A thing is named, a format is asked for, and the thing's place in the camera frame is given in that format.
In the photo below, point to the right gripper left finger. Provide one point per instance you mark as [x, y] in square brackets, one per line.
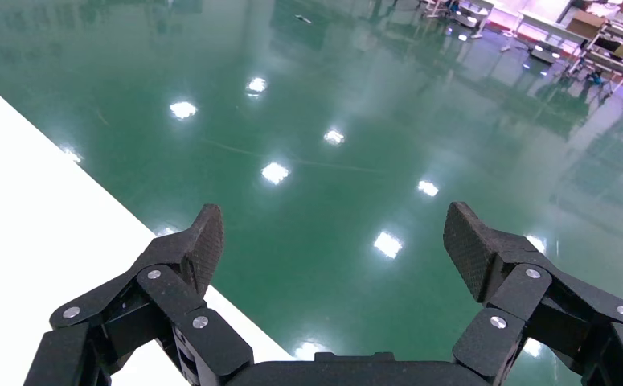
[162, 287]

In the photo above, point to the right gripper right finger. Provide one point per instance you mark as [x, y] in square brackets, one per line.
[519, 287]

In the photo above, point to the metal shelf rack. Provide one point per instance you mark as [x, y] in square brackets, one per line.
[606, 53]

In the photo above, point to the brown background carton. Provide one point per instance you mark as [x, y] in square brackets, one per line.
[585, 24]

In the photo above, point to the white workbench frame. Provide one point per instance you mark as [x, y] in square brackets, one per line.
[468, 18]
[548, 34]

